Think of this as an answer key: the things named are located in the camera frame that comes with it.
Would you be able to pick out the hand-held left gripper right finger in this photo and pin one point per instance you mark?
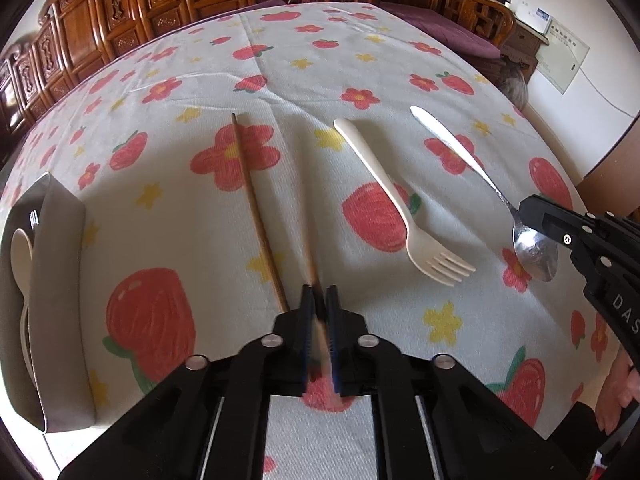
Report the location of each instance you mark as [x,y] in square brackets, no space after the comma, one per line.
[334,350]

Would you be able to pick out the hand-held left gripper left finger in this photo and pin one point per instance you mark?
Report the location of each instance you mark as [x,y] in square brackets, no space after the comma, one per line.
[308,340]

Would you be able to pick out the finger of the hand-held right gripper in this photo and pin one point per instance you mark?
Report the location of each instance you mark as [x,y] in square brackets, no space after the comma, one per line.
[605,262]
[545,215]

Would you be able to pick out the wooden chopstick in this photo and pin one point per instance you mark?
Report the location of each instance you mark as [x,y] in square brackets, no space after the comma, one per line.
[253,207]
[320,330]

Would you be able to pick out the metal spoon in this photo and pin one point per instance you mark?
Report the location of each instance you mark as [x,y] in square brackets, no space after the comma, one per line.
[536,257]

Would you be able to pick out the cream fork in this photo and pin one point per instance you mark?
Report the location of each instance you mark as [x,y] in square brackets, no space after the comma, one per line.
[425,245]

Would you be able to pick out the grey utensil box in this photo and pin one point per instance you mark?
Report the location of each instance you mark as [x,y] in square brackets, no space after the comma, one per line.
[60,285]

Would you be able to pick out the cream speckled spoon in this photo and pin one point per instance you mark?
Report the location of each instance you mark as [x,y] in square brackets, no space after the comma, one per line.
[21,255]

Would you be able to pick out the person's right forearm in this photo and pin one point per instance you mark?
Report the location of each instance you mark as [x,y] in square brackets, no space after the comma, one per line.
[600,450]

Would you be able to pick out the person's right hand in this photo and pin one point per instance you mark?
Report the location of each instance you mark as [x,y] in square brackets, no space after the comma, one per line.
[620,395]

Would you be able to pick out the grey fluffy object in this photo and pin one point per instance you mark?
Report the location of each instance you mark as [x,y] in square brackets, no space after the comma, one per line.
[515,87]

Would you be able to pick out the small wooden cabinet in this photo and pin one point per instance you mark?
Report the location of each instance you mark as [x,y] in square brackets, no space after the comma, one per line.
[522,45]

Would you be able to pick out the small white box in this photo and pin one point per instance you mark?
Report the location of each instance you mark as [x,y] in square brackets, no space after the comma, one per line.
[537,17]

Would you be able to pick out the carved wooden side table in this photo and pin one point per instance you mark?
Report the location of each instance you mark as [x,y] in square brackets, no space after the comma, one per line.
[492,15]

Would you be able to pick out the purple seat cushion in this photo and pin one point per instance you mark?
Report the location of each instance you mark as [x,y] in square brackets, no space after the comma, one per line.
[450,30]

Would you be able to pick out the floral strawberry tablecloth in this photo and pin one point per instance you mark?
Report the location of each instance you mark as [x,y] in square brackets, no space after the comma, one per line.
[310,85]

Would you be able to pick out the white wall poster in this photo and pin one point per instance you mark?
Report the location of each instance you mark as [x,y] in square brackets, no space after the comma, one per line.
[562,55]

